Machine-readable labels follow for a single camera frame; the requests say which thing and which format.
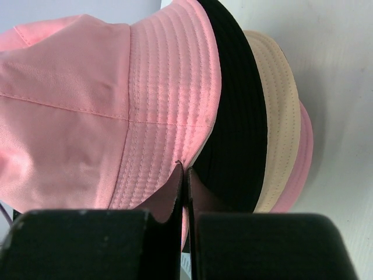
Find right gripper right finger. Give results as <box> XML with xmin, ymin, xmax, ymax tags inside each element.
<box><xmin>186</xmin><ymin>168</ymin><xmax>242</xmax><ymax>279</ymax></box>

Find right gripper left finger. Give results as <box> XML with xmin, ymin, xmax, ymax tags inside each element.
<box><xmin>144</xmin><ymin>161</ymin><xmax>184</xmax><ymax>279</ymax></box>

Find black bucket hat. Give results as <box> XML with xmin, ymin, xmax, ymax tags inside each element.
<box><xmin>193</xmin><ymin>1</ymin><xmax>268</xmax><ymax>213</ymax></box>

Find pink bucket hat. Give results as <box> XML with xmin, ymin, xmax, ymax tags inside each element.
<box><xmin>271</xmin><ymin>103</ymin><xmax>314</xmax><ymax>213</ymax></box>

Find pink cap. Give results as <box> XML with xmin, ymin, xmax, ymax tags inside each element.
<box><xmin>1</xmin><ymin>1</ymin><xmax>221</xmax><ymax>212</ymax></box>

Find beige cap with script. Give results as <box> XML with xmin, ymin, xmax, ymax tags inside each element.
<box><xmin>244</xmin><ymin>30</ymin><xmax>301</xmax><ymax>213</ymax></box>

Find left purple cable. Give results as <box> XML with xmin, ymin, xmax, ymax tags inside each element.
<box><xmin>0</xmin><ymin>204</ymin><xmax>14</xmax><ymax>227</ymax></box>

